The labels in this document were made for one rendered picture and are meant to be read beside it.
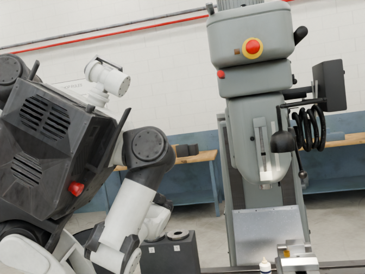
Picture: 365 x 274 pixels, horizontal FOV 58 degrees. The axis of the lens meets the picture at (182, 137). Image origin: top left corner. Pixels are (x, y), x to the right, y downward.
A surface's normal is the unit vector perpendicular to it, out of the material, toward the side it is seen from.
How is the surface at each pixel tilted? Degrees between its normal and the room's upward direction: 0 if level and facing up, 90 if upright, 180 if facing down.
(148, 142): 68
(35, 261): 90
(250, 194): 90
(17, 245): 90
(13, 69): 75
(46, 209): 97
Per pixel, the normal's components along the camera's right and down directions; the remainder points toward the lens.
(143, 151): -0.11, -0.29
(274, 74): -0.17, 0.11
